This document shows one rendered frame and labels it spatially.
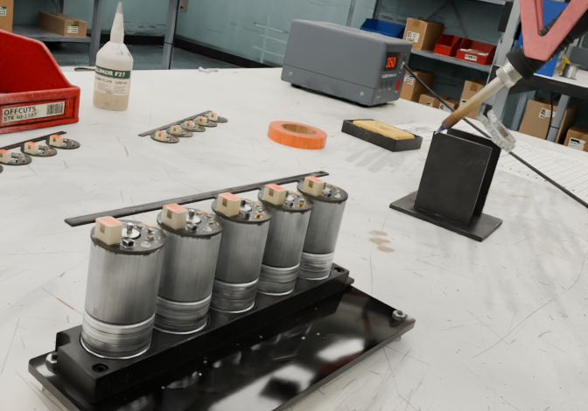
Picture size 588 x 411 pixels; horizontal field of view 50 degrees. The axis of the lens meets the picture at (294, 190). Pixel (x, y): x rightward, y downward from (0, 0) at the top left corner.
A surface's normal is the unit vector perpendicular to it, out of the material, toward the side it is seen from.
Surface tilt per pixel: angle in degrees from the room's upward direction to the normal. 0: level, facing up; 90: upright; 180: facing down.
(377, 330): 0
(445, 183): 90
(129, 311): 90
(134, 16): 90
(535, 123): 90
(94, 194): 0
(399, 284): 0
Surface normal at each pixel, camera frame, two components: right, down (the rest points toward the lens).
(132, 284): 0.39, 0.37
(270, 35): -0.55, 0.17
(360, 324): 0.19, -0.93
